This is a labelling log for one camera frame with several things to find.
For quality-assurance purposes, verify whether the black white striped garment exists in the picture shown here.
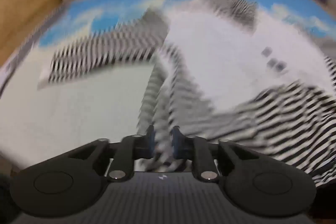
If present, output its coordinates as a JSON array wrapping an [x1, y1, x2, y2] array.
[[38, 0, 336, 185]]

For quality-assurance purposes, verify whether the wooden bed frame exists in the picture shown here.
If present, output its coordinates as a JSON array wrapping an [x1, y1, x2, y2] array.
[[0, 0, 67, 68]]

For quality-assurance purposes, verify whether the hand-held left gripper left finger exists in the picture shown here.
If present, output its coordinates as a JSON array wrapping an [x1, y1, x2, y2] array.
[[64, 125, 156, 183]]

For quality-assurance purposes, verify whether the blue white printed blanket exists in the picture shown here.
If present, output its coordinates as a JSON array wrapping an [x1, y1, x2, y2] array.
[[0, 0, 336, 170]]

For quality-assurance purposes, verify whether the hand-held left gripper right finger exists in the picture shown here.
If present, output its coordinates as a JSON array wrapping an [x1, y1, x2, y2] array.
[[171, 125, 263, 183]]

